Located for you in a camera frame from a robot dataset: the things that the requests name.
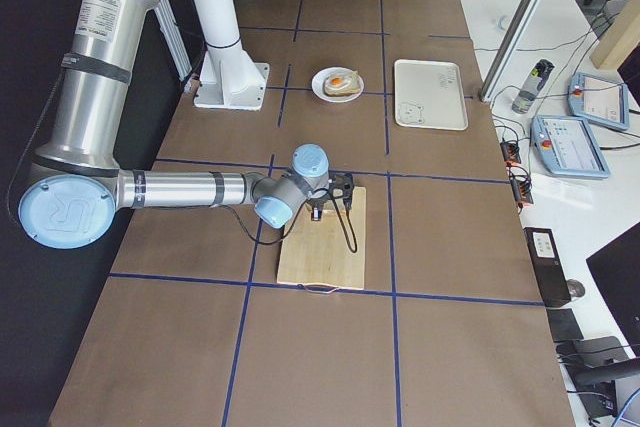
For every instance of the black monitor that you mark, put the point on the black monitor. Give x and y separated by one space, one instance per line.
615 270

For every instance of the wooden cutting board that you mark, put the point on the wooden cutting board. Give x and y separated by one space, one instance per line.
330 251

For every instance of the wooden block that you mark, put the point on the wooden block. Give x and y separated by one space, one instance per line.
620 40

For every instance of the orange black connector lower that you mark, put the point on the orange black connector lower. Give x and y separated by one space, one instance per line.
521 188

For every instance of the aluminium side rail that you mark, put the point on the aluminium side rail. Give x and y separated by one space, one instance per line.
169 28

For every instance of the toast with fried egg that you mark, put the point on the toast with fried egg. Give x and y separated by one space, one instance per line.
341 84

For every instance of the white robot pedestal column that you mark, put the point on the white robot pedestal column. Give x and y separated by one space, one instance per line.
229 78

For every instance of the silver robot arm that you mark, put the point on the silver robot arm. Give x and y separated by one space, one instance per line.
76 186

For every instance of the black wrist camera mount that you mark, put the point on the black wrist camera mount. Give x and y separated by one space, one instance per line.
341 187

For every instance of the orange black connector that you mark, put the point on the orange black connector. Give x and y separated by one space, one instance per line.
511 153
521 188

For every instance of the black power supply box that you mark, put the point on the black power supply box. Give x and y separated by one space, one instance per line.
547 267

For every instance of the aluminium frame post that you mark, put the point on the aluminium frame post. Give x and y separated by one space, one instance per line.
523 14

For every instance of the clear water bottle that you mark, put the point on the clear water bottle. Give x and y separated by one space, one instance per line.
532 86

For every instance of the orange black connector upper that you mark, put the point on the orange black connector upper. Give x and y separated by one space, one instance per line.
511 153

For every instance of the black desk device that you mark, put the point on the black desk device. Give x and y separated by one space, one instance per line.
602 373

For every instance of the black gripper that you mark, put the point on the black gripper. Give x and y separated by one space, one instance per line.
317 207

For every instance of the near teach pendant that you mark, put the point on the near teach pendant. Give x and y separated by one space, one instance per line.
567 147

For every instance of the white tray with bear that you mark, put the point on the white tray with bear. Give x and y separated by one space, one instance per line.
429 94

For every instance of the teach pendant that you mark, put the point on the teach pendant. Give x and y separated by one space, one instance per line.
567 147
600 101

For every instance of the far teach pendant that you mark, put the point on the far teach pendant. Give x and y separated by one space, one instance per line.
600 101

